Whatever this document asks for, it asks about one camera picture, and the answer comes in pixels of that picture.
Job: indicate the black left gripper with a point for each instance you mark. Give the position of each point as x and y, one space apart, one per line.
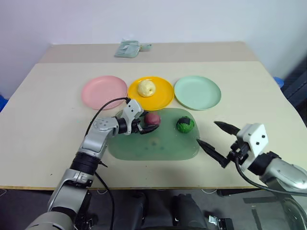
137 125

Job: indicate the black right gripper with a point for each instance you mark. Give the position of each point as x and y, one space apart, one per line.
239 153

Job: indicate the dark red round toy fruit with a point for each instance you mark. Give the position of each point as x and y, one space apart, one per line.
153 119

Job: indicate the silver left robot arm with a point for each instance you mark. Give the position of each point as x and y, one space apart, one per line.
94 141

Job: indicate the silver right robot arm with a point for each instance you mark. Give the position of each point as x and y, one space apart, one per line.
285 173

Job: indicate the yellow plate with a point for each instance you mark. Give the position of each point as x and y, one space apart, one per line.
164 94

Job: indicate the mint green plate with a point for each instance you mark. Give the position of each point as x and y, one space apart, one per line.
197 92

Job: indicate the pink plate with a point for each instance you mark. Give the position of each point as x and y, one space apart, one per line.
103 92

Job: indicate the translucent green mat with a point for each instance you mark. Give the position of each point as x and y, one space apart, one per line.
153 146

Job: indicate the pale yellow toy fruit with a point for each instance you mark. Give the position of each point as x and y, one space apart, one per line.
146 88

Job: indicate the green black round toy fruit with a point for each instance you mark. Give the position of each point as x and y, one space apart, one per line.
185 124

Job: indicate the small crumpled plastic wrapper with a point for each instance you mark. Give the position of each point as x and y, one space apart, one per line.
145 47

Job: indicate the dark rounded shape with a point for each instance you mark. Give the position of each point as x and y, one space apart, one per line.
188 210
153 210

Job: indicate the blue object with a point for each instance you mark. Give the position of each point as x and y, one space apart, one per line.
3 103
278 81

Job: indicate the dark grey furniture piece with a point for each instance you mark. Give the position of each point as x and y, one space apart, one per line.
296 83

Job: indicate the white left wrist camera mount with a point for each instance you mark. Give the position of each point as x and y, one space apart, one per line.
131 109

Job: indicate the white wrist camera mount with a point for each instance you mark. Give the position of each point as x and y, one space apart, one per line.
254 139
131 109

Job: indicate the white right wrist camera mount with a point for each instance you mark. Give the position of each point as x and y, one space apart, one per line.
254 139

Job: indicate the silver metal bracket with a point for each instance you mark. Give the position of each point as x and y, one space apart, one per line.
219 221

